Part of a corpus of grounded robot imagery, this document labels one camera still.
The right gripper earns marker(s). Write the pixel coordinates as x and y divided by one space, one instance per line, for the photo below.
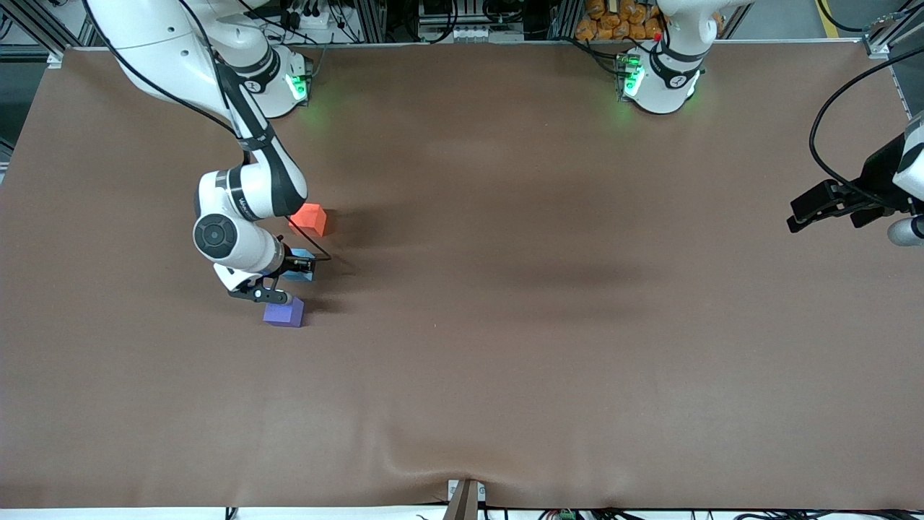
291 261

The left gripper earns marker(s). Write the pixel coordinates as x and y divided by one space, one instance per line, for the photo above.
879 175

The blue foam block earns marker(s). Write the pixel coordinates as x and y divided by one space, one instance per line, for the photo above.
299 251

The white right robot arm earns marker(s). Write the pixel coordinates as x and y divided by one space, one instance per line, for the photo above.
180 50

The purple foam block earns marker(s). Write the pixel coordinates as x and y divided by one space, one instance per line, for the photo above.
284 313

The orange foam block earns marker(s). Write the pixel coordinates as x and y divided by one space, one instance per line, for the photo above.
309 218

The brown table mat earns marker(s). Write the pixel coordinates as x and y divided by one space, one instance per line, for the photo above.
505 397

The white power strip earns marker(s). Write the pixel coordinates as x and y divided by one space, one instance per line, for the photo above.
307 16

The pile of orange objects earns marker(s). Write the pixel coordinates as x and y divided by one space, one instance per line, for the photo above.
617 20

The white connector strip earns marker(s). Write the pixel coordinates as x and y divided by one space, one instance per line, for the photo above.
475 33

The aluminium frame rail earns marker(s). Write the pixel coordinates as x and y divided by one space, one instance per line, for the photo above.
891 32

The aluminium frame post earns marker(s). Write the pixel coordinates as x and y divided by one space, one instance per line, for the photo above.
367 20

